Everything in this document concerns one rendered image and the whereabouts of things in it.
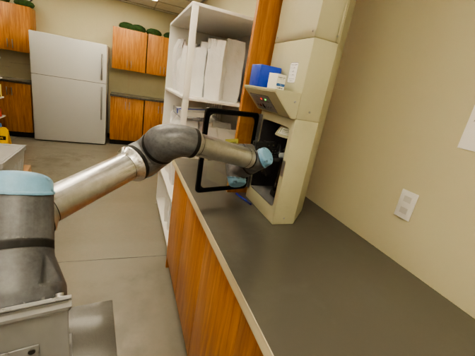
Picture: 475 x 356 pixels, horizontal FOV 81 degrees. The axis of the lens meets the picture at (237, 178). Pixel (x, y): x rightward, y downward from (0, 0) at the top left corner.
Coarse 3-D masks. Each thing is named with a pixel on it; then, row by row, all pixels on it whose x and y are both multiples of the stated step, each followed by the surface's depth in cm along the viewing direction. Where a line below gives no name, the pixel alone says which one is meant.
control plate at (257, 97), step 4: (252, 96) 131; (256, 96) 127; (260, 96) 122; (264, 96) 117; (256, 100) 131; (260, 100) 126; (264, 100) 121; (268, 100) 117; (264, 104) 124; (268, 104) 120; (264, 108) 128; (268, 108) 124; (272, 108) 119; (276, 112) 119
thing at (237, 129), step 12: (216, 108) 123; (216, 120) 125; (228, 120) 129; (240, 120) 133; (252, 120) 137; (216, 132) 128; (228, 132) 131; (240, 132) 135; (204, 168) 131; (216, 168) 135; (204, 180) 133; (216, 180) 137
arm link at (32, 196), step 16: (0, 176) 46; (16, 176) 47; (32, 176) 49; (0, 192) 45; (16, 192) 46; (32, 192) 48; (48, 192) 51; (0, 208) 44; (16, 208) 45; (32, 208) 47; (48, 208) 50; (0, 224) 44; (16, 224) 45; (32, 224) 46; (48, 224) 49; (0, 240) 43
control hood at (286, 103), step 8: (248, 88) 129; (256, 88) 120; (264, 88) 112; (272, 88) 107; (272, 96) 110; (280, 96) 105; (288, 96) 107; (296, 96) 108; (256, 104) 135; (272, 104) 116; (280, 104) 109; (288, 104) 108; (296, 104) 109; (272, 112) 124; (280, 112) 115; (288, 112) 109; (296, 112) 110
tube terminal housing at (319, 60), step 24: (288, 48) 118; (312, 48) 103; (336, 48) 107; (288, 72) 118; (312, 72) 107; (336, 72) 124; (312, 96) 110; (288, 120) 116; (312, 120) 114; (288, 144) 115; (312, 144) 118; (288, 168) 118; (288, 192) 123; (288, 216) 127
